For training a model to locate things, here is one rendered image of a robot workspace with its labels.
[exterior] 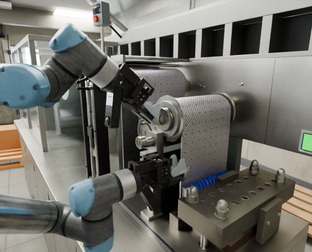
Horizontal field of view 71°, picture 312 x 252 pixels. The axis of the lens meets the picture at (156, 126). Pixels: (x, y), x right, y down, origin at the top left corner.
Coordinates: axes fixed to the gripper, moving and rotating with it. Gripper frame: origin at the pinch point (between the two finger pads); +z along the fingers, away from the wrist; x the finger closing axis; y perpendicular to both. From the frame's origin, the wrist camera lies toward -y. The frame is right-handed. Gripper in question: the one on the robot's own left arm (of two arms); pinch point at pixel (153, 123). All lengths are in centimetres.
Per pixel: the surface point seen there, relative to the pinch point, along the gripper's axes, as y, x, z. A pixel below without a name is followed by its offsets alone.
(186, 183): -10.2, -8.1, 17.9
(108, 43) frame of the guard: 46, 94, 1
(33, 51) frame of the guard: 10, 94, -30
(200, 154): 0.3, -8.1, 17.4
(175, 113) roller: 5.1, -6.3, 0.2
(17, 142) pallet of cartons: -84, 361, 51
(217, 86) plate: 31.2, 5.2, 22.1
